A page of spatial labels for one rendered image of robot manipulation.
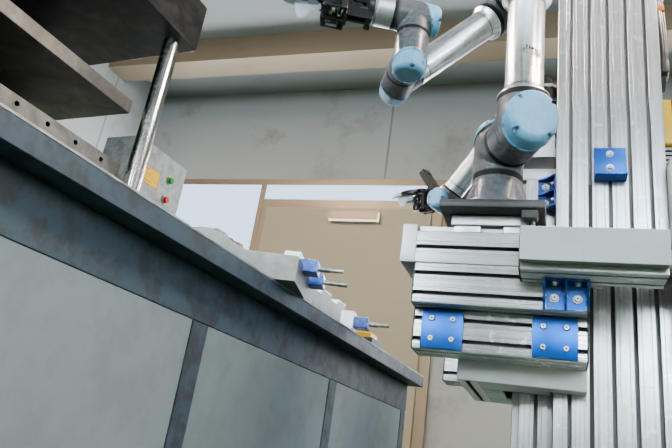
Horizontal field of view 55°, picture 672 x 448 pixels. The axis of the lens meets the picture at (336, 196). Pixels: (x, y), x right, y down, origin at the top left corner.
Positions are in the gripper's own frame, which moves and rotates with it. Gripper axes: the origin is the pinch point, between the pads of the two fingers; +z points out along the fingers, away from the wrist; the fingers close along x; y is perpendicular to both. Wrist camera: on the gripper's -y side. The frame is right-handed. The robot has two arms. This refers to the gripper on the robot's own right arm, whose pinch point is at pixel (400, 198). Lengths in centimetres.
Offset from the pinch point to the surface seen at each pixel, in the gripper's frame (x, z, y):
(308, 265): -96, -51, 48
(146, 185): -77, 58, 4
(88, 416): -144, -58, 79
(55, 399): -150, -61, 76
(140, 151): -91, 40, -1
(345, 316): -62, -31, 54
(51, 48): -127, 35, -22
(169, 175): -66, 62, -3
